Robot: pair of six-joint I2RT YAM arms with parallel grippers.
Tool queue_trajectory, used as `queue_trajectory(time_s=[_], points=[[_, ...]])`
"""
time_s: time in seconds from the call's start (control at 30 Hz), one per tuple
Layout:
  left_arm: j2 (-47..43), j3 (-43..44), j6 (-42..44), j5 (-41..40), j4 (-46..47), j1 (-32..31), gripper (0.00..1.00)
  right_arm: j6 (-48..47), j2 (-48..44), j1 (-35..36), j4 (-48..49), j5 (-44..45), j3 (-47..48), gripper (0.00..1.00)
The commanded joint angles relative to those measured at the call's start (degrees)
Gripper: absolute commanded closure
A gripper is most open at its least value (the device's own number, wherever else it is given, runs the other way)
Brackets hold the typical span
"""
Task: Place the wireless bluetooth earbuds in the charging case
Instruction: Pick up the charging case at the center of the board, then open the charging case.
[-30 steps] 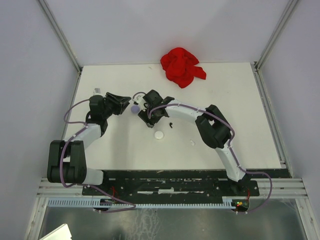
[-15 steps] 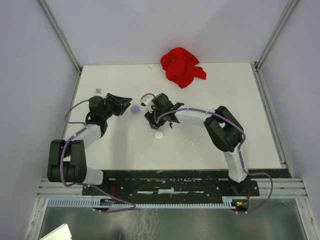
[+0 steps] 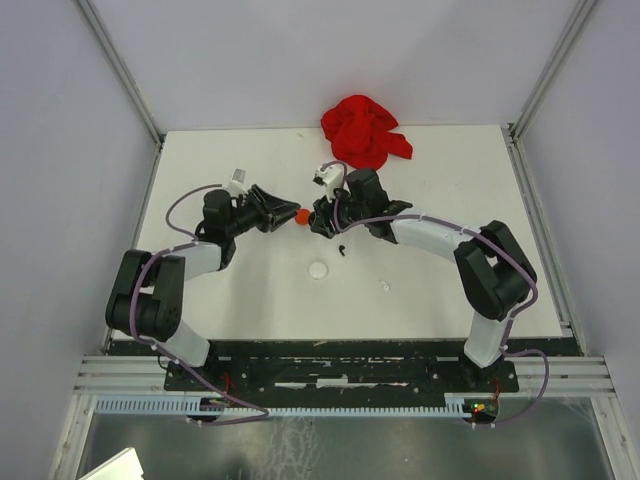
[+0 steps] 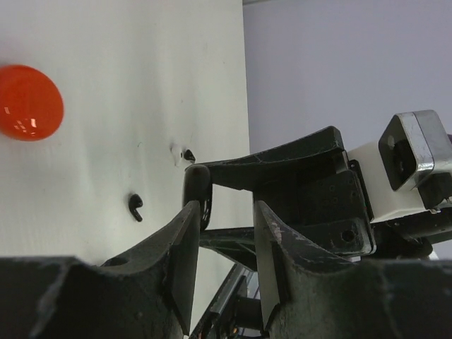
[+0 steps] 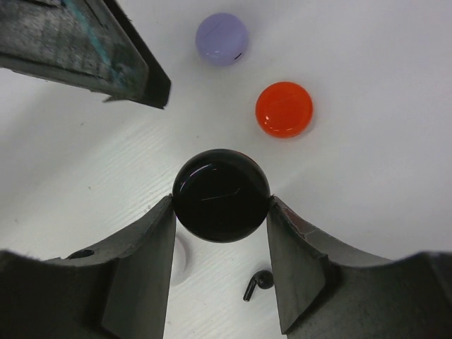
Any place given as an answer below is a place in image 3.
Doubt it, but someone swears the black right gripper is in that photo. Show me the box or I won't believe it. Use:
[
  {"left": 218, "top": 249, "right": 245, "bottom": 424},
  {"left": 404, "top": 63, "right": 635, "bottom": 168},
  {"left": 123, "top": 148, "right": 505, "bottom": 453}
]
[{"left": 311, "top": 181, "right": 369, "bottom": 239}]

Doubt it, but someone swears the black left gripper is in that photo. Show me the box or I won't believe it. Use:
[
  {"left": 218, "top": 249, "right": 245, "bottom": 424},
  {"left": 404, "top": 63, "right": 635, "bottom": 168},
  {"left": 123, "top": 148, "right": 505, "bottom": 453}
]
[{"left": 225, "top": 184, "right": 300, "bottom": 238}]

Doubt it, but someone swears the orange earbud charging case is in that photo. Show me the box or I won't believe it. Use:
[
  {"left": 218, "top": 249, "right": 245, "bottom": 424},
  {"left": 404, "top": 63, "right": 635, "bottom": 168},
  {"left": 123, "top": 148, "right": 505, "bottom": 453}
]
[{"left": 295, "top": 208, "right": 311, "bottom": 226}]

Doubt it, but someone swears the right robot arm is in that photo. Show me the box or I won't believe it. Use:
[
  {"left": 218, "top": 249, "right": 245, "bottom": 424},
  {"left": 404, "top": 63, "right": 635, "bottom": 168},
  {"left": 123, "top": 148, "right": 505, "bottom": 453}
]
[{"left": 309, "top": 161, "right": 538, "bottom": 391}]

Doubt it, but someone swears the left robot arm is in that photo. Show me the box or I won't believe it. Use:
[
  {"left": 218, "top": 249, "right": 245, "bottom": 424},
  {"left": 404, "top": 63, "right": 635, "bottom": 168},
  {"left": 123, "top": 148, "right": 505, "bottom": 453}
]
[{"left": 105, "top": 185, "right": 300, "bottom": 390}]

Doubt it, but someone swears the white earbud charging case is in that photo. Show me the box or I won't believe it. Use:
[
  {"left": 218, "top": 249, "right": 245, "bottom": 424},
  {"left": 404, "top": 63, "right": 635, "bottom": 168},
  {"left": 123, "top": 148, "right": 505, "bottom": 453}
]
[{"left": 308, "top": 261, "right": 329, "bottom": 280}]

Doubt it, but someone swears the red crumpled cloth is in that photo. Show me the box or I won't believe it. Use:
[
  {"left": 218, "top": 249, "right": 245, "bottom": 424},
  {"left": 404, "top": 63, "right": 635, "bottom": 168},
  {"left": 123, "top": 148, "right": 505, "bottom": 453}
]
[{"left": 320, "top": 95, "right": 413, "bottom": 170}]

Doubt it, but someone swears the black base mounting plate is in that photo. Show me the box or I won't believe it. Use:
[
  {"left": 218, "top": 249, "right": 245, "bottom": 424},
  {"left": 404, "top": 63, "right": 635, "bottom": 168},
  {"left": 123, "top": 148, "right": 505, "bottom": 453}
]
[{"left": 164, "top": 349, "right": 519, "bottom": 407}]

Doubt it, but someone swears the grey metal plate corner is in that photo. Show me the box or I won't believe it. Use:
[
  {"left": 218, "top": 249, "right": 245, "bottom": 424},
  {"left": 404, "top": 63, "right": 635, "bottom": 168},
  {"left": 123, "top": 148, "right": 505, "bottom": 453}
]
[{"left": 80, "top": 447, "right": 144, "bottom": 480}]

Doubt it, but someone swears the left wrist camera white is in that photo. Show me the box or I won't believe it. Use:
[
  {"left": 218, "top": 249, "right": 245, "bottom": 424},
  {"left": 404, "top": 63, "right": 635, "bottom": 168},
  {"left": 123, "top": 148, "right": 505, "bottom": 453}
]
[{"left": 225, "top": 169, "right": 248, "bottom": 197}]

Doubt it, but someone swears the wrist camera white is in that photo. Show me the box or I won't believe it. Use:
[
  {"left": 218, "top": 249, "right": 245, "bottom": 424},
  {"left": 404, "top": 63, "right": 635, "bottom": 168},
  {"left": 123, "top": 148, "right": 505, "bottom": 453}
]
[
  {"left": 225, "top": 169, "right": 248, "bottom": 197},
  {"left": 313, "top": 162, "right": 348, "bottom": 201}
]

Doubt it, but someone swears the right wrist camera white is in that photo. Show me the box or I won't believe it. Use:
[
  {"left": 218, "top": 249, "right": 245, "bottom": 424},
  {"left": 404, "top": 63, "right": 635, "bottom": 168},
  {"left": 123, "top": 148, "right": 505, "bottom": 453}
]
[{"left": 313, "top": 162, "right": 348, "bottom": 201}]

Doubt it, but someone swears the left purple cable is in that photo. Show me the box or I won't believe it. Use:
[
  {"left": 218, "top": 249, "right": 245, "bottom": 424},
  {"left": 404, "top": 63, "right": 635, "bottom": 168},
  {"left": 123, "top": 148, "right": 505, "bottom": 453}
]
[{"left": 128, "top": 183, "right": 271, "bottom": 427}]

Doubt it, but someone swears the left aluminium frame post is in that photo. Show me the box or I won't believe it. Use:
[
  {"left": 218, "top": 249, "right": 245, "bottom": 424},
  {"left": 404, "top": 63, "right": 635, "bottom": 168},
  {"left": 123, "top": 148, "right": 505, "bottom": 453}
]
[{"left": 72, "top": 0, "right": 164, "bottom": 145}]

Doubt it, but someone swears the aluminium frame post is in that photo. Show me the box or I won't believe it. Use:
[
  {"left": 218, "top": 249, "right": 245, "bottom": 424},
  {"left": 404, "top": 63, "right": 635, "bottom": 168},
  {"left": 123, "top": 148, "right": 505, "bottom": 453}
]
[
  {"left": 509, "top": 0, "right": 601, "bottom": 143},
  {"left": 72, "top": 0, "right": 164, "bottom": 145}
]

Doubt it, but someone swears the white slotted cable duct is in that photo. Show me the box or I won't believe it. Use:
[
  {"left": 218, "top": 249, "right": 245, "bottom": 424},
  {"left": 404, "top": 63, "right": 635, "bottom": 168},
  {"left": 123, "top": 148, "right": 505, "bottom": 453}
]
[{"left": 94, "top": 395, "right": 471, "bottom": 419}]

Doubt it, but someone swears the aluminium front rail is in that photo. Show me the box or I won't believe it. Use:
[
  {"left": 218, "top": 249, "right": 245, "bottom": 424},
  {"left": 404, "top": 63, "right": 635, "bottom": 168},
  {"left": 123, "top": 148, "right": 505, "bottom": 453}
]
[{"left": 72, "top": 356, "right": 616, "bottom": 399}]

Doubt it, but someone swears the right aluminium frame post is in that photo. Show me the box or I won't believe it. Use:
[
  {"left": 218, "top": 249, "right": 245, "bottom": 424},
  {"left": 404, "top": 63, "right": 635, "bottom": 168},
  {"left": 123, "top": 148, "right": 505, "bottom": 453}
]
[{"left": 509, "top": 0, "right": 601, "bottom": 143}]

